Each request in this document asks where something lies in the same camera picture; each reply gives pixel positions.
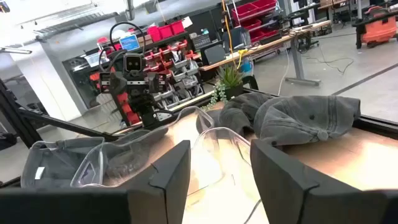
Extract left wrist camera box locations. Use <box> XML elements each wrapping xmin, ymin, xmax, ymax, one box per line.
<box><xmin>123</xmin><ymin>52</ymin><xmax>144</xmax><ymax>73</ymax></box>

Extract yellow hanging cable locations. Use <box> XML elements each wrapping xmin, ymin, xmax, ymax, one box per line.
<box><xmin>221</xmin><ymin>0</ymin><xmax>249</xmax><ymax>71</ymax></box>

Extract wooden workbench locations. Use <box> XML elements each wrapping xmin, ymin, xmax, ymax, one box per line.
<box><xmin>198</xmin><ymin>20</ymin><xmax>332</xmax><ymax>86</ymax></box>

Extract orange shop vacuum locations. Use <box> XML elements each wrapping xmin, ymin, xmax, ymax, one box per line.
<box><xmin>353</xmin><ymin>6</ymin><xmax>398</xmax><ymax>49</ymax></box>

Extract black box on workbench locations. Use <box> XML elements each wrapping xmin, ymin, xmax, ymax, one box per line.
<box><xmin>200</xmin><ymin>42</ymin><xmax>227</xmax><ymax>66</ymax></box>

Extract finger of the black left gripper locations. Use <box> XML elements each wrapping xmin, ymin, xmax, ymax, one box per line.
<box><xmin>147</xmin><ymin>73</ymin><xmax>166</xmax><ymax>94</ymax></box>
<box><xmin>109</xmin><ymin>72</ymin><xmax>128</xmax><ymax>96</ymax></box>

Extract red storage bin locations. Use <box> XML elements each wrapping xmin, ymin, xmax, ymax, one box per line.
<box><xmin>170</xmin><ymin>20</ymin><xmax>186</xmax><ymax>35</ymax></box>
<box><xmin>147</xmin><ymin>26</ymin><xmax>162</xmax><ymax>43</ymax></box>
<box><xmin>158</xmin><ymin>24</ymin><xmax>174</xmax><ymax>39</ymax></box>

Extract blue tablet screen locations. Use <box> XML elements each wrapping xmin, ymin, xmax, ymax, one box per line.
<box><xmin>119</xmin><ymin>34</ymin><xmax>141</xmax><ymax>52</ymax></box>

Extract red shelf rack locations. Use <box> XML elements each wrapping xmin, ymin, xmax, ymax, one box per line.
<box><xmin>231</xmin><ymin>0</ymin><xmax>280</xmax><ymax>43</ymax></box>

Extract clear plastic bin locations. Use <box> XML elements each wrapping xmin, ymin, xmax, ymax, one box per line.
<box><xmin>183</xmin><ymin>126</ymin><xmax>262</xmax><ymax>224</ymax></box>
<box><xmin>70</xmin><ymin>105</ymin><xmax>215</xmax><ymax>189</ymax></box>

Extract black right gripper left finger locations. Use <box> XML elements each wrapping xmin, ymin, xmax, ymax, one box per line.
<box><xmin>0</xmin><ymin>139</ymin><xmax>192</xmax><ymax>224</ymax></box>

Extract washed grey baseball cap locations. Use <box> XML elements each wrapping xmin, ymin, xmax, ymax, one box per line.
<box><xmin>253</xmin><ymin>95</ymin><xmax>361</xmax><ymax>147</ymax></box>

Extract small potted green plant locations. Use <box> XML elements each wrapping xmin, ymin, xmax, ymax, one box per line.
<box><xmin>201</xmin><ymin>65</ymin><xmax>245</xmax><ymax>110</ymax></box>

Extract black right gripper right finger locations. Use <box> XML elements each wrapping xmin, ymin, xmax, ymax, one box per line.
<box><xmin>250</xmin><ymin>139</ymin><xmax>398</xmax><ymax>224</ymax></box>

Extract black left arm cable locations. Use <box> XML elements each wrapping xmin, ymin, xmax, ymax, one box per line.
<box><xmin>98</xmin><ymin>21</ymin><xmax>147</xmax><ymax>74</ymax></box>

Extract parts bin rack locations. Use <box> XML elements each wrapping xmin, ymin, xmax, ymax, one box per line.
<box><xmin>90</xmin><ymin>37</ymin><xmax>206</xmax><ymax>125</ymax></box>

